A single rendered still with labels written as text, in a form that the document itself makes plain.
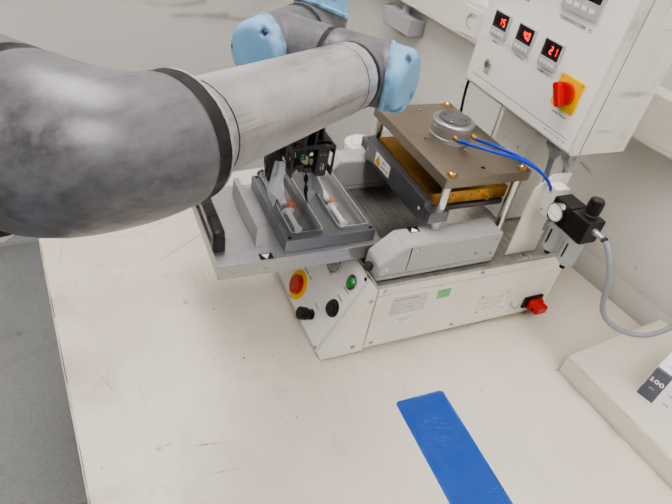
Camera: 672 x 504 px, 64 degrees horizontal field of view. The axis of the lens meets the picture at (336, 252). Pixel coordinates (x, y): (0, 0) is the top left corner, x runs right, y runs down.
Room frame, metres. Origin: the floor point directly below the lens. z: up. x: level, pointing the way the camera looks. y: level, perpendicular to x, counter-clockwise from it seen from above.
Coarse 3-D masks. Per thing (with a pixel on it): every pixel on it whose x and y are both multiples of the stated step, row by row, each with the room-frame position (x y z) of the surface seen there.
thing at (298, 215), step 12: (264, 180) 0.84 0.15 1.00; (288, 180) 0.85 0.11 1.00; (288, 192) 0.81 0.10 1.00; (288, 204) 0.78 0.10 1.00; (300, 204) 0.78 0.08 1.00; (288, 216) 0.74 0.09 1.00; (300, 216) 0.75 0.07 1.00; (312, 216) 0.76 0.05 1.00; (300, 228) 0.72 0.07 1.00; (312, 228) 0.72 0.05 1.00
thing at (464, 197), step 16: (384, 144) 0.97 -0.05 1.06; (400, 144) 0.98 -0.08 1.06; (400, 160) 0.91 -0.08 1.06; (416, 160) 0.92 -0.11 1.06; (416, 176) 0.86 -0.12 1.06; (432, 192) 0.82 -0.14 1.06; (464, 192) 0.85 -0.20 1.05; (480, 192) 0.87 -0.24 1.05; (496, 192) 0.89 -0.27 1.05; (448, 208) 0.84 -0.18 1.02
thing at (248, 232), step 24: (240, 192) 0.78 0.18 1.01; (240, 216) 0.76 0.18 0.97; (264, 216) 0.77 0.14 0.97; (240, 240) 0.70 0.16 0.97; (264, 240) 0.71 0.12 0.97; (216, 264) 0.63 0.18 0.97; (240, 264) 0.64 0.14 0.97; (264, 264) 0.66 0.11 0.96; (288, 264) 0.68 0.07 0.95; (312, 264) 0.70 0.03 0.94
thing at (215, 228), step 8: (208, 200) 0.73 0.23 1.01; (200, 208) 0.73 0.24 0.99; (208, 208) 0.71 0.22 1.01; (208, 216) 0.69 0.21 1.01; (216, 216) 0.70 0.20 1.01; (208, 224) 0.68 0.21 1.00; (216, 224) 0.67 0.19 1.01; (216, 232) 0.66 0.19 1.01; (224, 232) 0.66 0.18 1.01; (216, 240) 0.65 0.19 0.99; (224, 240) 0.66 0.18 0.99; (216, 248) 0.65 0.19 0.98; (224, 248) 0.66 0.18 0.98
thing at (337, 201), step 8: (320, 176) 0.89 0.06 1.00; (328, 176) 0.90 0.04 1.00; (328, 184) 0.87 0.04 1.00; (336, 184) 0.87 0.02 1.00; (328, 192) 0.84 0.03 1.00; (336, 192) 0.85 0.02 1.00; (344, 192) 0.85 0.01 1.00; (328, 200) 0.81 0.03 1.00; (336, 200) 0.82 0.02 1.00; (344, 200) 0.82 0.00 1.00; (328, 208) 0.79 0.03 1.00; (336, 208) 0.79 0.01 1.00; (344, 208) 0.80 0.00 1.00; (352, 208) 0.80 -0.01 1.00; (336, 216) 0.77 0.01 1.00; (344, 216) 0.77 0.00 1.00; (352, 216) 0.78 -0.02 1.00; (360, 216) 0.78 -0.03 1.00; (344, 224) 0.75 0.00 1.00; (352, 224) 0.76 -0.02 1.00
